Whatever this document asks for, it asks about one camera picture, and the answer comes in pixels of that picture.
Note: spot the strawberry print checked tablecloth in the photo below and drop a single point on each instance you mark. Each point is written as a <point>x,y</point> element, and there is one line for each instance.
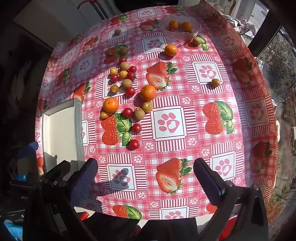
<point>171,143</point>

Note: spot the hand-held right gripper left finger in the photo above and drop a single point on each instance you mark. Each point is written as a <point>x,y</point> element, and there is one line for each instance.
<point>85,180</point>

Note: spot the red plastic object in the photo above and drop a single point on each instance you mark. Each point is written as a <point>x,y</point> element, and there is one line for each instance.
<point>84,215</point>

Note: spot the clear glass bowl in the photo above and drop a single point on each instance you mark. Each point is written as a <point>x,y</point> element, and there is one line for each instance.
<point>179,34</point>

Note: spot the white cloth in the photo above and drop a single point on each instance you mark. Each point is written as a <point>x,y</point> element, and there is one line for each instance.
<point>241,23</point>

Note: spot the red cherry tomato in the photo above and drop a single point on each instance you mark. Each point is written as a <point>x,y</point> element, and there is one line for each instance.
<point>134,144</point>
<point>130,91</point>
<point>122,60</point>
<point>132,69</point>
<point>136,128</point>
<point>127,112</point>
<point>114,78</point>
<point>130,75</point>

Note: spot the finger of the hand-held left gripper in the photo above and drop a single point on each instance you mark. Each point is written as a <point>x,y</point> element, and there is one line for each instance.
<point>57,171</point>
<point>28,149</point>

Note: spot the white cardboard tray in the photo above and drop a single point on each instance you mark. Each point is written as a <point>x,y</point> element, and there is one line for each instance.
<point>60,134</point>

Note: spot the orange mandarin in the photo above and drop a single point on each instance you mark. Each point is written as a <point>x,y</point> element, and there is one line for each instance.
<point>148,93</point>
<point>173,24</point>
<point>171,50</point>
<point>186,26</point>
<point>110,104</point>

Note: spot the brown longan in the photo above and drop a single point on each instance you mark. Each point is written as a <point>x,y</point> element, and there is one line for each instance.
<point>139,113</point>
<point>196,41</point>
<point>118,31</point>
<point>124,49</point>
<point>124,66</point>
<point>126,83</point>

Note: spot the yellow cherry tomato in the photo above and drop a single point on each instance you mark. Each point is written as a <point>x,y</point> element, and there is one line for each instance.
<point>113,71</point>
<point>147,106</point>
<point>215,82</point>
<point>123,74</point>
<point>114,89</point>
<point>104,114</point>

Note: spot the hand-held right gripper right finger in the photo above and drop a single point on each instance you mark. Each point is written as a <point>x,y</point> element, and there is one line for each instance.
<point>205,183</point>

